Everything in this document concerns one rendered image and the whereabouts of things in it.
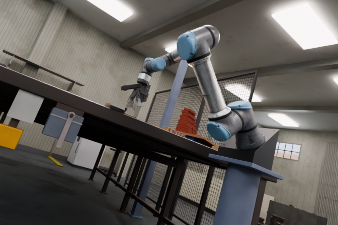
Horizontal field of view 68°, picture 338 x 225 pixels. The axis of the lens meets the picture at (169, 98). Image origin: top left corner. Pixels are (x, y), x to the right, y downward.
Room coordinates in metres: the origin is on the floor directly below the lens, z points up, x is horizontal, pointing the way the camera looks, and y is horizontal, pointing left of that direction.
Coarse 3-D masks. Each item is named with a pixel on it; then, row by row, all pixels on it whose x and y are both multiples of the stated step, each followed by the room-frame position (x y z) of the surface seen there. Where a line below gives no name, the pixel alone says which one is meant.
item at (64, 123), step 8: (56, 104) 1.10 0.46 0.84; (56, 112) 1.09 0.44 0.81; (64, 112) 1.11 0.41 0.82; (72, 112) 1.11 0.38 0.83; (80, 112) 1.15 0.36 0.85; (48, 120) 1.09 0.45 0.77; (56, 120) 1.10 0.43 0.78; (64, 120) 1.11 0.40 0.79; (72, 120) 1.13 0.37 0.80; (80, 120) 1.14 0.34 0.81; (48, 128) 1.09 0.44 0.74; (56, 128) 1.11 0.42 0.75; (64, 128) 1.11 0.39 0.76; (72, 128) 1.13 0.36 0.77; (56, 136) 1.11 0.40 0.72; (64, 136) 1.12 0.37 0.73; (72, 136) 1.14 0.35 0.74; (56, 144) 1.11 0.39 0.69
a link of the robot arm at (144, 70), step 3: (147, 60) 1.45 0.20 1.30; (144, 63) 1.46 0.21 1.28; (144, 66) 1.45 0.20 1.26; (141, 69) 1.47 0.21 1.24; (144, 69) 1.45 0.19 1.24; (141, 72) 1.46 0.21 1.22; (144, 72) 1.45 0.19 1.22; (147, 72) 1.45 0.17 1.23; (150, 72) 1.45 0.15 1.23; (150, 75) 1.47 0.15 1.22
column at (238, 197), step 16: (224, 160) 1.25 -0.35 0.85; (240, 160) 1.17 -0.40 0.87; (240, 176) 1.23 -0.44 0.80; (256, 176) 1.23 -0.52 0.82; (272, 176) 1.25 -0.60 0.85; (224, 192) 1.27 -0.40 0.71; (240, 192) 1.22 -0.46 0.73; (256, 192) 1.25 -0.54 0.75; (224, 208) 1.25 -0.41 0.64; (240, 208) 1.22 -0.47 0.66; (224, 224) 1.24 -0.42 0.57; (240, 224) 1.22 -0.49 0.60
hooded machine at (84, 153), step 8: (80, 144) 6.41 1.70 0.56; (88, 144) 6.50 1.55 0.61; (96, 144) 6.60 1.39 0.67; (72, 152) 6.67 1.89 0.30; (80, 152) 6.44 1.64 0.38; (88, 152) 6.54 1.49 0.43; (96, 152) 6.65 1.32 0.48; (72, 160) 6.47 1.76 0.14; (80, 160) 6.48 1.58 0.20; (88, 160) 6.58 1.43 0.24; (80, 168) 6.56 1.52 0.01; (88, 168) 6.64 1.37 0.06
